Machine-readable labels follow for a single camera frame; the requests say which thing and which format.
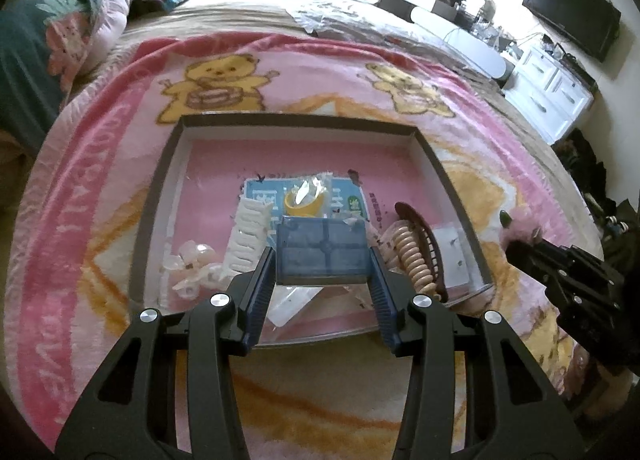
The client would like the white drawer cabinet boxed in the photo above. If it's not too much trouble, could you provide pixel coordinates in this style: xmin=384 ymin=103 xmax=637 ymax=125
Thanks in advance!
xmin=505 ymin=45 xmax=596 ymax=143

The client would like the bag of yellow hair ties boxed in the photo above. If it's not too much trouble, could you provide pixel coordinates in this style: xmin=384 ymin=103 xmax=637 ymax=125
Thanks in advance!
xmin=284 ymin=175 xmax=333 ymax=218

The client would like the dark-rimmed shallow cardboard box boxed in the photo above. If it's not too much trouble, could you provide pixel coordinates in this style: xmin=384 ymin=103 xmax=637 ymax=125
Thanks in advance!
xmin=129 ymin=114 xmax=496 ymax=343

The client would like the small blue plastic box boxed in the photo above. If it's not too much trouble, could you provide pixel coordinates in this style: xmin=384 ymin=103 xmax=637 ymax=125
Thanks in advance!
xmin=276 ymin=216 xmax=369 ymax=286

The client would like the pink fluffy hair tie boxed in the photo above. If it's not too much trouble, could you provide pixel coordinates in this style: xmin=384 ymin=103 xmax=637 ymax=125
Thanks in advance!
xmin=500 ymin=207 xmax=546 ymax=246

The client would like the clear plastic sheet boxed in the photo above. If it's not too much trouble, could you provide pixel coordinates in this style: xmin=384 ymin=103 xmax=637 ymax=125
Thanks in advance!
xmin=285 ymin=0 xmax=416 ymax=38

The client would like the pink printed bear blanket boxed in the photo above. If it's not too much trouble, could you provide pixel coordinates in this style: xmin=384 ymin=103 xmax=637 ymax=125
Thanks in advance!
xmin=17 ymin=32 xmax=606 ymax=460

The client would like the beige beaded hair clip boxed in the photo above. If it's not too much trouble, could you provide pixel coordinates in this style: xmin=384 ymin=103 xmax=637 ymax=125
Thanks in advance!
xmin=385 ymin=222 xmax=438 ymax=298

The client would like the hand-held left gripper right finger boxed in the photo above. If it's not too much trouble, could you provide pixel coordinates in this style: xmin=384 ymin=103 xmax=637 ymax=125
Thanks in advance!
xmin=367 ymin=246 xmax=586 ymax=460

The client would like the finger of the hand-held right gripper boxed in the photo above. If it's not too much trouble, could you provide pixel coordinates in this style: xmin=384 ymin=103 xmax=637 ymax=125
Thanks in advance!
xmin=506 ymin=236 xmax=576 ymax=291

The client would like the teal floral quilt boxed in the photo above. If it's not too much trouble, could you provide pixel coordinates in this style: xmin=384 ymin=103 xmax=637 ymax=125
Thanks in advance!
xmin=0 ymin=0 xmax=133 ymax=151

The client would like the black television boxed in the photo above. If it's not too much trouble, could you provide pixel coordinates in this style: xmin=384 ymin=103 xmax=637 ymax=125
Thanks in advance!
xmin=522 ymin=0 xmax=622 ymax=63

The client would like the pile of dark clothes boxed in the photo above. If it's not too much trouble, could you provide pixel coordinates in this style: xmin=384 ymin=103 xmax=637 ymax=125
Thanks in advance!
xmin=555 ymin=130 xmax=640 ymax=266

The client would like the brown hair clip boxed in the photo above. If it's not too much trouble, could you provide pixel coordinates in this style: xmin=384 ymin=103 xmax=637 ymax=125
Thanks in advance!
xmin=395 ymin=201 xmax=448 ymax=301

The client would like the pink book with blue label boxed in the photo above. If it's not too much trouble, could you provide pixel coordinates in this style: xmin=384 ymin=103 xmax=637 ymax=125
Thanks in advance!
xmin=160 ymin=137 xmax=476 ymax=341

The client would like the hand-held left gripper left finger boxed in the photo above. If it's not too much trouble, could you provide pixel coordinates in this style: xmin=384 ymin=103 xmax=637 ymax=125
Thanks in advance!
xmin=54 ymin=246 xmax=276 ymax=460

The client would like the white comb hair clip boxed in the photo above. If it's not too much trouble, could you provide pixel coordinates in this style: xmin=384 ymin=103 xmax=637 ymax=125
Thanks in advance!
xmin=222 ymin=197 xmax=273 ymax=276

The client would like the small clear plastic bag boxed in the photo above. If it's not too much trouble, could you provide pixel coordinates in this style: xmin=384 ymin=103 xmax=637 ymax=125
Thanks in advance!
xmin=430 ymin=222 xmax=473 ymax=291

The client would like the white plastic packet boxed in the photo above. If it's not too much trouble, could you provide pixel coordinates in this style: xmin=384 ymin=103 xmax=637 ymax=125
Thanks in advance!
xmin=267 ymin=285 xmax=376 ymax=328

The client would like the clear hair claw clip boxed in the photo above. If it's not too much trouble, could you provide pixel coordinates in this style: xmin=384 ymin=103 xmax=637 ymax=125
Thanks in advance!
xmin=160 ymin=240 xmax=226 ymax=296

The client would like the white bed footboard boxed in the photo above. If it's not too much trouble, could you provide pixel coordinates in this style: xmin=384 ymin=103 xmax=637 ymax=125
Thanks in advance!
xmin=410 ymin=7 xmax=516 ymax=81

